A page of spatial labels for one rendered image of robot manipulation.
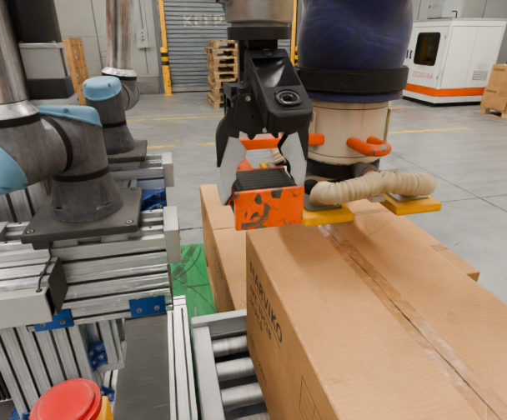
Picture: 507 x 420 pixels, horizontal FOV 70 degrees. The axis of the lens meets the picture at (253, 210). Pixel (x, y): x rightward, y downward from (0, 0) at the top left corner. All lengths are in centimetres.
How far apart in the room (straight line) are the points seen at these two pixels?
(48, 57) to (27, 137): 37
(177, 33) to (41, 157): 978
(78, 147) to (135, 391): 102
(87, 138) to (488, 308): 82
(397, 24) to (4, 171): 70
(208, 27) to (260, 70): 1010
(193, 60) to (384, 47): 982
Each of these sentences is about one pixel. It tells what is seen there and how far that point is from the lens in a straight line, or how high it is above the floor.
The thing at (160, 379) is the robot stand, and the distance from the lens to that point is 158.
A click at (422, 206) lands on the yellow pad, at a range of 79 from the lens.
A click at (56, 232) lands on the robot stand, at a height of 104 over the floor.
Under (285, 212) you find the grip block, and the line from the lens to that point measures 45.
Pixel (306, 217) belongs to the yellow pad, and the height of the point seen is 110.
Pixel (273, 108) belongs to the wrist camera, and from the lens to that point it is 35.
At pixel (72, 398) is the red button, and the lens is 49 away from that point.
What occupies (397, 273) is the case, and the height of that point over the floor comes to 95.
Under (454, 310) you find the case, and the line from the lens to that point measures 77.
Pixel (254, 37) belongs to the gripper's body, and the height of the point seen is 139.
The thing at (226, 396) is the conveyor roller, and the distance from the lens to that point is 107.
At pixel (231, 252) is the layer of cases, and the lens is 160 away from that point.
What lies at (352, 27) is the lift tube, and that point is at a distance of 71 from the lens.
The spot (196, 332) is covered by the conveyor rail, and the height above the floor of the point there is 59.
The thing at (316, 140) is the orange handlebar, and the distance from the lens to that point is 75.
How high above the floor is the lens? 140
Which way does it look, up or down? 26 degrees down
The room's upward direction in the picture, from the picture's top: straight up
